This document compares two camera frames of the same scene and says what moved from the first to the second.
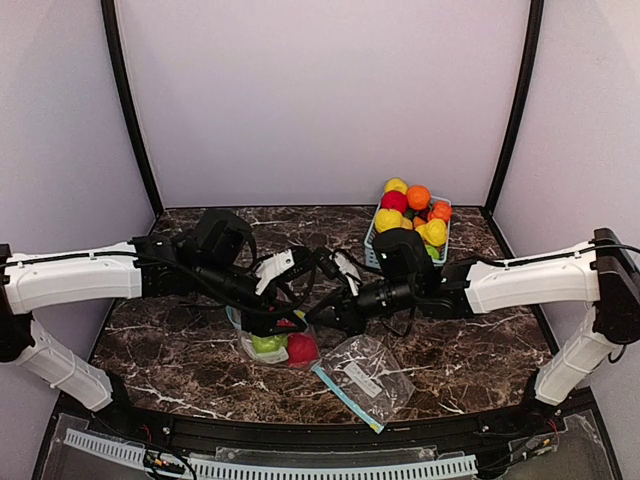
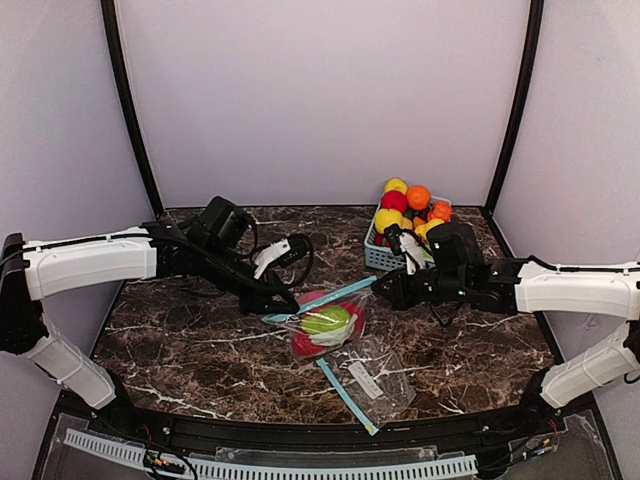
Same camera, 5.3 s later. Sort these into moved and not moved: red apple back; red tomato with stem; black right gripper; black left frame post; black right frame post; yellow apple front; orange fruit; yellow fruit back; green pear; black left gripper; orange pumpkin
Moved: black right gripper; red tomato with stem; green pear; black left gripper
Not moved: red apple back; orange fruit; yellow fruit back; yellow apple front; orange pumpkin; black right frame post; black left frame post
